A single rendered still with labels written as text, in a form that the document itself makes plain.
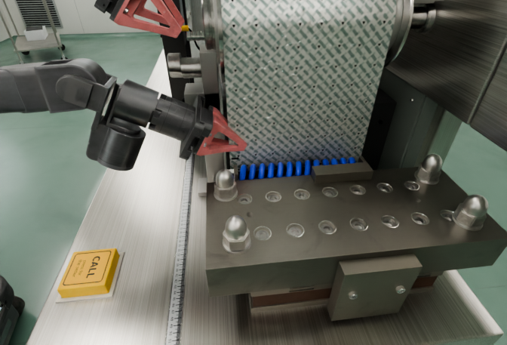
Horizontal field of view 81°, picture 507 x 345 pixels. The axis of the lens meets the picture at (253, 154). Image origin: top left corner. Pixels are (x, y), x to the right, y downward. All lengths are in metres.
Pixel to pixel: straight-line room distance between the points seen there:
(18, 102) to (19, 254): 1.66
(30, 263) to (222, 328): 1.61
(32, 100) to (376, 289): 0.49
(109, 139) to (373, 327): 0.46
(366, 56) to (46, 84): 0.43
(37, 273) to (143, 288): 1.42
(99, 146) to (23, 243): 1.69
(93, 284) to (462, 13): 0.65
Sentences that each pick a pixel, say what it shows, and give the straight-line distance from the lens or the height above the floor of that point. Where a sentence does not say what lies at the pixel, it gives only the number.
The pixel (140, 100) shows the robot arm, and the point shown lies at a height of 1.17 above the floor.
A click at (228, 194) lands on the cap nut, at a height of 1.04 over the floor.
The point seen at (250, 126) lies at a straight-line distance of 0.48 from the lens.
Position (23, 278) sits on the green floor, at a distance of 1.96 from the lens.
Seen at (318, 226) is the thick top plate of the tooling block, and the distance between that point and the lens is 0.43.
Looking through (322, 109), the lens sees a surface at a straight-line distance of 0.49.
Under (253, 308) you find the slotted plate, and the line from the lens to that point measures 0.49.
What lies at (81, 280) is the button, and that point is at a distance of 0.56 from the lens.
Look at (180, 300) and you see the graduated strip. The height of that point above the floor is 0.90.
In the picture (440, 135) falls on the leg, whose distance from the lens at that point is 0.83.
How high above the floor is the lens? 1.34
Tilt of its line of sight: 35 degrees down
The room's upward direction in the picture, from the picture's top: straight up
